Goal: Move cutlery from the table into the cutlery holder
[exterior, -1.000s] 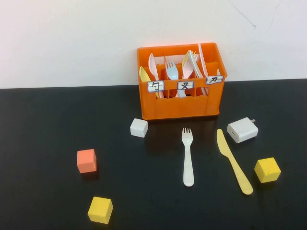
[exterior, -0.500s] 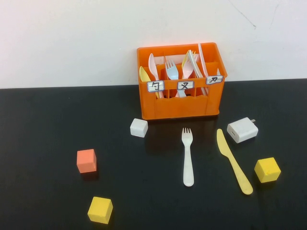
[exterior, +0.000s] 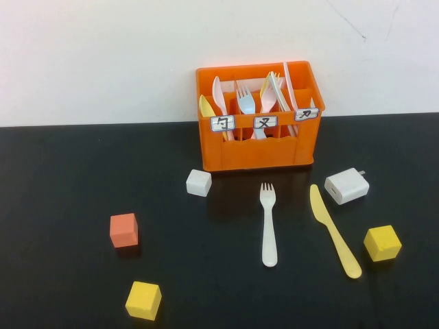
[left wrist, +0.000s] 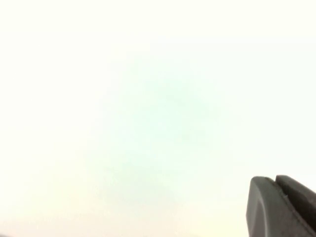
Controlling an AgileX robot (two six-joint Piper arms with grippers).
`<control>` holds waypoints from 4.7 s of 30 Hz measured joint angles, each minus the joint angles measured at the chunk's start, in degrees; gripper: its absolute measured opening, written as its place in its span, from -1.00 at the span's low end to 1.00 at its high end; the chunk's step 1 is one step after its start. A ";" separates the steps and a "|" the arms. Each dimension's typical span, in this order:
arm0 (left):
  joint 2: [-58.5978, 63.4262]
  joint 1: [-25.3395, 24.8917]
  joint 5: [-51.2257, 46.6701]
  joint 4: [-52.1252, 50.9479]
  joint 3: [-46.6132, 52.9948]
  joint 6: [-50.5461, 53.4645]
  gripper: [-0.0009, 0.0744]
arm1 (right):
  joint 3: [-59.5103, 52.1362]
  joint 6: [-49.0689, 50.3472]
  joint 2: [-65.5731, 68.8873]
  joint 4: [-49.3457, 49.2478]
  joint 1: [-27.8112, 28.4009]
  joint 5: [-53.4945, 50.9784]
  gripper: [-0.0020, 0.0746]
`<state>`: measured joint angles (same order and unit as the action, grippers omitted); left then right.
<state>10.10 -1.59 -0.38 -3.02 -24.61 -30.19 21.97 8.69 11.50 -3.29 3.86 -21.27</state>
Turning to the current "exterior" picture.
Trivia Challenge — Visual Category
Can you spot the white paper fork label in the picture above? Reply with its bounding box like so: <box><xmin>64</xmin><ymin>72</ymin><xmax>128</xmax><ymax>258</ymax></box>
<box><xmin>253</xmin><ymin>115</ymin><xmax>278</xmax><ymax>130</ymax></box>

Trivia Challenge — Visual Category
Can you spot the white paper knife label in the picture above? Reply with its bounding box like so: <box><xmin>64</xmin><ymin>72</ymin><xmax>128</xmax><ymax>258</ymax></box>
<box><xmin>294</xmin><ymin>107</ymin><xmax>320</xmax><ymax>122</ymax></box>

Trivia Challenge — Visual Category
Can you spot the orange foam cube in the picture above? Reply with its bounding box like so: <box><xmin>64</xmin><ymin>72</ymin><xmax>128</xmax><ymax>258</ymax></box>
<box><xmin>109</xmin><ymin>212</ymin><xmax>139</xmax><ymax>248</ymax></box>

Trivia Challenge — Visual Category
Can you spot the pink plastic spoon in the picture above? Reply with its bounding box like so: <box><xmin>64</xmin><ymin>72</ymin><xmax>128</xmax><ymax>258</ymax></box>
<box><xmin>211</xmin><ymin>75</ymin><xmax>236</xmax><ymax>141</ymax></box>

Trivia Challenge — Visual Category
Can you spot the white paper spoon label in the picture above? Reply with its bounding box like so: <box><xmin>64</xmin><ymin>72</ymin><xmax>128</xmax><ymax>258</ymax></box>
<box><xmin>209</xmin><ymin>114</ymin><xmax>236</xmax><ymax>132</ymax></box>

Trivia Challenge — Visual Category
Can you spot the blue plastic fork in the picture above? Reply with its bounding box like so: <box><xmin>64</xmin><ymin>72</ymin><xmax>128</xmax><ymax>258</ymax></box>
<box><xmin>235</xmin><ymin>85</ymin><xmax>268</xmax><ymax>141</ymax></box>

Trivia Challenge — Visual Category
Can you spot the yellow plastic fork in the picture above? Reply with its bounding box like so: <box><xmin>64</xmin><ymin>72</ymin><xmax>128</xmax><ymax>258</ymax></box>
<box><xmin>259</xmin><ymin>71</ymin><xmax>275</xmax><ymax>99</ymax></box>

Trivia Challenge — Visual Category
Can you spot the white serrated plastic knife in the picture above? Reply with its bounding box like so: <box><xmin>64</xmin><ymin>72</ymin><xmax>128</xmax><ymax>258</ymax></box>
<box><xmin>268</xmin><ymin>72</ymin><xmax>299</xmax><ymax>138</ymax></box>

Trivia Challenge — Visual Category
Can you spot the white USB wall charger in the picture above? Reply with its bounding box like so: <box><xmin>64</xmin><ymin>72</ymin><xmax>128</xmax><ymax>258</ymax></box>
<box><xmin>324</xmin><ymin>167</ymin><xmax>370</xmax><ymax>206</ymax></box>

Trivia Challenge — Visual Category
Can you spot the yellow plastic knife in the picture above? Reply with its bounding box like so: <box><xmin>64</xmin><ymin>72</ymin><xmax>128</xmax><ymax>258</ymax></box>
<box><xmin>309</xmin><ymin>184</ymin><xmax>363</xmax><ymax>279</ymax></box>

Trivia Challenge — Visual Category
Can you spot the white plastic fork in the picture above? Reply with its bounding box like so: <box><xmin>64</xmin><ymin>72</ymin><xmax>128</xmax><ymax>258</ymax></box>
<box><xmin>259</xmin><ymin>182</ymin><xmax>278</xmax><ymax>268</ymax></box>

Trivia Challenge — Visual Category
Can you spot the yellow foam cube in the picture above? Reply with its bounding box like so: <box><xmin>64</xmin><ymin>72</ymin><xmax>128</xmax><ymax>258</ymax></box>
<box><xmin>125</xmin><ymin>280</ymin><xmax>163</xmax><ymax>321</ymax></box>
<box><xmin>363</xmin><ymin>225</ymin><xmax>403</xmax><ymax>263</ymax></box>

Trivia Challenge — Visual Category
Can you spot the pink plastic fork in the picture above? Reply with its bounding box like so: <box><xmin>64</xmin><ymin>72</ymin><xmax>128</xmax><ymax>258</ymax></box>
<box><xmin>250</xmin><ymin>77</ymin><xmax>285</xmax><ymax>140</ymax></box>

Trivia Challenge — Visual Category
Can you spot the white foam cube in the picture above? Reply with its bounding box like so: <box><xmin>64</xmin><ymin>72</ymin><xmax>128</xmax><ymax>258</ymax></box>
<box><xmin>185</xmin><ymin>169</ymin><xmax>213</xmax><ymax>197</ymax></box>

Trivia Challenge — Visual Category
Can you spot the orange plastic cutlery holder crate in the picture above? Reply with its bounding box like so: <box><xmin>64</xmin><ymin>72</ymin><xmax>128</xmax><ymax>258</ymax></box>
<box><xmin>195</xmin><ymin>60</ymin><xmax>326</xmax><ymax>172</ymax></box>

